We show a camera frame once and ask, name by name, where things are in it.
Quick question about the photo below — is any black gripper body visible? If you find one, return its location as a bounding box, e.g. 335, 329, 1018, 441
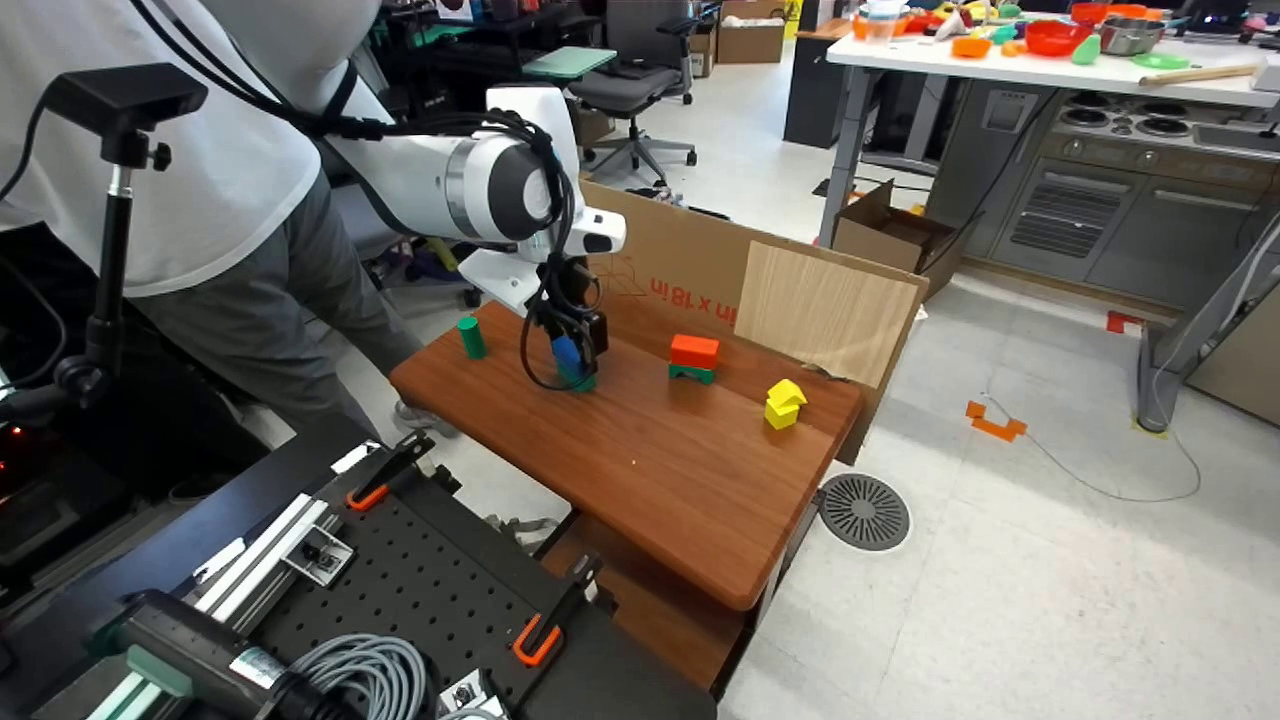
530, 257, 602, 337

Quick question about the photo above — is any blue rectangular block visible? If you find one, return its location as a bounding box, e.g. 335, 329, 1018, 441
553, 337, 590, 382

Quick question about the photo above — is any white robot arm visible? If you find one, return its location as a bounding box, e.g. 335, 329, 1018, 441
327, 84, 629, 382

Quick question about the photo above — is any green block under blue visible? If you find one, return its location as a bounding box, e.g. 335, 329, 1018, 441
566, 375, 596, 391

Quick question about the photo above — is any green upright block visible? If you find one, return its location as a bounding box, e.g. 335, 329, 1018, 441
455, 314, 487, 359

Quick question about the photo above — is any orange rectangular block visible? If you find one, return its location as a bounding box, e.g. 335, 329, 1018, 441
667, 333, 721, 369

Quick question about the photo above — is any green block under orange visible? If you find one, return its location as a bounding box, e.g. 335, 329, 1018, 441
667, 364, 715, 382

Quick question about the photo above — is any wooden table top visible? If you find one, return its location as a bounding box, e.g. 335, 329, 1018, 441
393, 302, 870, 610

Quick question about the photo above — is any yellow block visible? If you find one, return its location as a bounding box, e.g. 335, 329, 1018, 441
764, 381, 810, 433

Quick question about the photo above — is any orange black clamp left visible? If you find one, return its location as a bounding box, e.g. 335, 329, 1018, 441
345, 433, 438, 517

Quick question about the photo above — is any orange black clamp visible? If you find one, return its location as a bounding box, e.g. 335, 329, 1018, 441
510, 556, 602, 667
345, 433, 438, 517

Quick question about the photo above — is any cardboard panel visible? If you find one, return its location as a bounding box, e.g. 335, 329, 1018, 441
553, 167, 932, 469

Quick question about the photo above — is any black office chair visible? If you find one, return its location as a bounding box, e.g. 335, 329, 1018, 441
572, 0, 702, 179

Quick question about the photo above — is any open cardboard box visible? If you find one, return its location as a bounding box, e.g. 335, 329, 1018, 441
833, 179, 961, 290

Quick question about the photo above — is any orange black clamp right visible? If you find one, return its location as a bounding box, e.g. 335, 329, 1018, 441
510, 556, 602, 667

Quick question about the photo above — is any round floor drain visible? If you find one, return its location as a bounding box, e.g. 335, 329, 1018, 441
818, 472, 911, 552

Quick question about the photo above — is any person in white shirt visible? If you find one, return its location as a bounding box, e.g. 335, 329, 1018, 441
0, 0, 422, 433

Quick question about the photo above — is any red bowl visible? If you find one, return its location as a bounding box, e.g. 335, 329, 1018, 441
1023, 21, 1090, 60

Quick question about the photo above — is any grey toy kitchen cabinet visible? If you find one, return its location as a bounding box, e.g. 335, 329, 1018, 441
928, 84, 1280, 312

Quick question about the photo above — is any white work table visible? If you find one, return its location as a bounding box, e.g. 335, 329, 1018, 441
821, 33, 1280, 245

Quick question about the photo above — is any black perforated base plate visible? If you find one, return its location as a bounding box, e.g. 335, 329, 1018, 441
255, 478, 606, 720

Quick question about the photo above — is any aluminium extrusion rail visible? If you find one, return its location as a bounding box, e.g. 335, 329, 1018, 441
194, 491, 352, 623

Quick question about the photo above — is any grey coiled cable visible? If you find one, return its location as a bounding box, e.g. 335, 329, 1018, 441
285, 627, 431, 720

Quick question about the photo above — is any orange floor bracket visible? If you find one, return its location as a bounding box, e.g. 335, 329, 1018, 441
964, 400, 1027, 442

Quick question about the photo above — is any black camera on stand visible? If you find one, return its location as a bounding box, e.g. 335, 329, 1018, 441
49, 64, 208, 408

